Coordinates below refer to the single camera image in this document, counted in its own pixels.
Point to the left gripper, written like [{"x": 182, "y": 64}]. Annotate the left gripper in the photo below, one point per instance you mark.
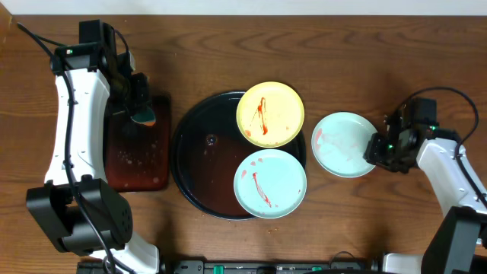
[{"x": 141, "y": 84}]

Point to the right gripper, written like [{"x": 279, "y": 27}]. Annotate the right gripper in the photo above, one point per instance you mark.
[{"x": 374, "y": 154}]

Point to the green orange sponge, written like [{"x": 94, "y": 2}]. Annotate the green orange sponge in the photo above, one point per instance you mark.
[{"x": 145, "y": 116}]

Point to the light blue plate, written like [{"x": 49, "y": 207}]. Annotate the light blue plate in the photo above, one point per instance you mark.
[
  {"x": 339, "y": 142},
  {"x": 270, "y": 183}
]

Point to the yellow plate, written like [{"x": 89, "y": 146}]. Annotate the yellow plate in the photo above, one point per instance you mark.
[{"x": 270, "y": 114}]

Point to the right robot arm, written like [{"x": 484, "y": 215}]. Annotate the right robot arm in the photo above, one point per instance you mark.
[{"x": 462, "y": 198}]

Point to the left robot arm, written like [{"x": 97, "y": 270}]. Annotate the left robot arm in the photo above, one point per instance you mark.
[{"x": 76, "y": 208}]

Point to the rectangular black tray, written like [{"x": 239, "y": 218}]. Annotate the rectangular black tray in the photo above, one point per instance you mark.
[{"x": 137, "y": 156}]

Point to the round black tray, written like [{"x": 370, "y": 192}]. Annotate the round black tray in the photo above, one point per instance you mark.
[{"x": 206, "y": 151}]

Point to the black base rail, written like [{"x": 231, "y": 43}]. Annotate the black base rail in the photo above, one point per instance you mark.
[{"x": 199, "y": 267}]

